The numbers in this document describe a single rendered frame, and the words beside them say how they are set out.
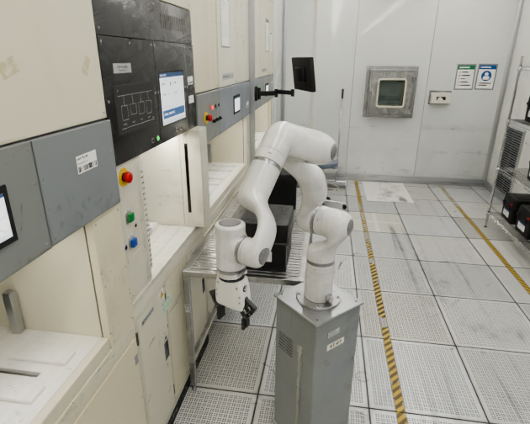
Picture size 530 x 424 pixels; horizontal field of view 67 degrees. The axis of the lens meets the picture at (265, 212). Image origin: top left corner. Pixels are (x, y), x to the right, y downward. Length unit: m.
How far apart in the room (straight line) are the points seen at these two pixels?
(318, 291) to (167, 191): 1.00
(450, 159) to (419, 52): 1.57
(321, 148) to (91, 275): 0.84
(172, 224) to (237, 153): 1.45
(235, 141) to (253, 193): 2.46
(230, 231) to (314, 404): 1.09
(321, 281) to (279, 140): 0.73
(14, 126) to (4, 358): 0.80
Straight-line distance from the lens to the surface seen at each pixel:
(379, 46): 6.10
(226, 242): 1.08
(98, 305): 1.47
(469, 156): 6.53
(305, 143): 1.27
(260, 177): 1.14
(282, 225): 1.88
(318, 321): 1.68
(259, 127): 5.04
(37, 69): 1.15
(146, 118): 1.64
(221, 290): 1.19
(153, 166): 2.23
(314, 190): 1.45
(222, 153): 3.62
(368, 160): 6.26
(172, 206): 2.26
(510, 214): 4.76
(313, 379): 1.85
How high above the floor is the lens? 1.74
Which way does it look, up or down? 21 degrees down
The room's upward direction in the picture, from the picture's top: straight up
